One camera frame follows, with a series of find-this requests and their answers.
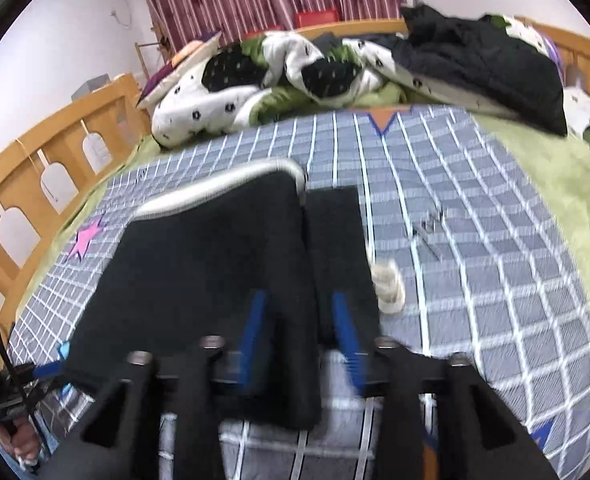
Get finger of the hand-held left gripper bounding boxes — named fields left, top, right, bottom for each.
left=27, top=360, right=72, bottom=392

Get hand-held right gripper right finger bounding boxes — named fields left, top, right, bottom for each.
left=332, top=292, right=560, bottom=480

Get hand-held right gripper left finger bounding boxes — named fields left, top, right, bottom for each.
left=40, top=292, right=269, bottom=480

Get black pants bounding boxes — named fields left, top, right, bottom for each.
left=62, top=157, right=406, bottom=429

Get person's left hand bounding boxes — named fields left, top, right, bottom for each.
left=0, top=416, right=42, bottom=469

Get grey checked star blanket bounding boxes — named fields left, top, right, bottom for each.
left=7, top=102, right=590, bottom=480

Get green bed sheet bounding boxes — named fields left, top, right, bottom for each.
left=20, top=80, right=590, bottom=461

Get grey box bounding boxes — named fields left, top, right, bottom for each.
left=72, top=75, right=111, bottom=102

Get white strawberry print quilt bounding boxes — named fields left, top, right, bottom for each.
left=152, top=12, right=556, bottom=148

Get purple patchwork pillow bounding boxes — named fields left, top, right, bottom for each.
left=137, top=30, right=223, bottom=109

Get wooden clothes rack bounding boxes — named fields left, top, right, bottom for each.
left=135, top=24, right=176, bottom=82

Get black padded jacket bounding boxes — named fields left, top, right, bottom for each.
left=392, top=4, right=569, bottom=137

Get purple plush cushion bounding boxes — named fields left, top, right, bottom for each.
left=540, top=32, right=564, bottom=67

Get wooden bed frame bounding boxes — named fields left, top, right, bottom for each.
left=0, top=17, right=590, bottom=336

